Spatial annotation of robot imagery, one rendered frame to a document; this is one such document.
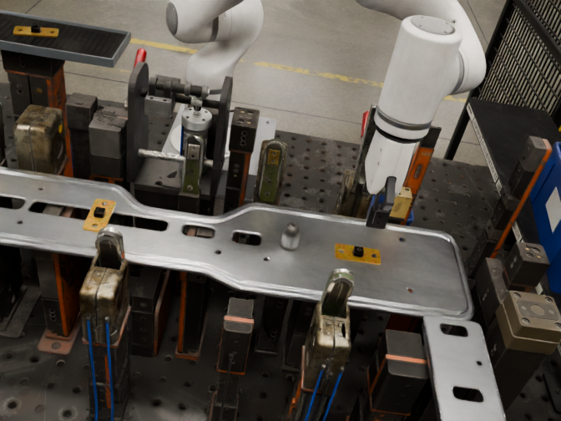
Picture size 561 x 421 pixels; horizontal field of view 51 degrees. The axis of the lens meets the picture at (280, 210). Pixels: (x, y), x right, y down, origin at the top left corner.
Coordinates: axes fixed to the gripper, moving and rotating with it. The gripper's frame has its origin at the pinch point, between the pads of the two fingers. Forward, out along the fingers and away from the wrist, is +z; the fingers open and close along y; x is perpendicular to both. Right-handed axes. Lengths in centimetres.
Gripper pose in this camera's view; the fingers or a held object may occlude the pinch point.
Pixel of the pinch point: (374, 205)
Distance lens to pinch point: 99.9
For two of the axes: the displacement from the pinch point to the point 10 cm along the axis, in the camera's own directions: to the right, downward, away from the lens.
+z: -1.5, 7.6, 6.3
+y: -0.6, 6.3, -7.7
